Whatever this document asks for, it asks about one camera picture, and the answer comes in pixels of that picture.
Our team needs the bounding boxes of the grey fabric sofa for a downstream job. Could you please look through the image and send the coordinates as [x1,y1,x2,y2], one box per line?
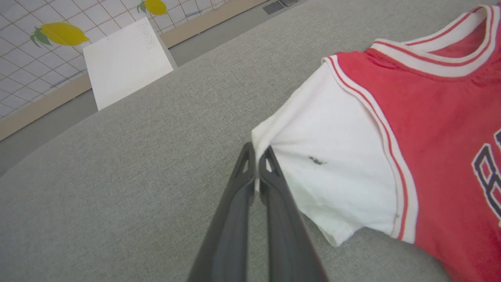
[0,0,501,282]

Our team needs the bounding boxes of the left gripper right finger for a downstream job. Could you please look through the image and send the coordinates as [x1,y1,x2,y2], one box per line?
[259,146,329,282]

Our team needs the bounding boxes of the white box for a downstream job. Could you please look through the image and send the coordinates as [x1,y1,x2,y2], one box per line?
[83,16,177,111]

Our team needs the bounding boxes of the yellow lemon sticker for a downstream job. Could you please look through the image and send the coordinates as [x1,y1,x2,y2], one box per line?
[31,22,90,47]
[137,0,168,16]

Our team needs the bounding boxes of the red and white jersey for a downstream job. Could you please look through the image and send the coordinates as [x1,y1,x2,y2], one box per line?
[250,4,501,282]

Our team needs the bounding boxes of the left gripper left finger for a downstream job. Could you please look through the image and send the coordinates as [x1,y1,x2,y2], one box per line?
[188,142,257,282]

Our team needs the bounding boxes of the white tiled partition panel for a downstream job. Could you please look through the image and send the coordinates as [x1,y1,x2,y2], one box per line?
[0,0,270,141]

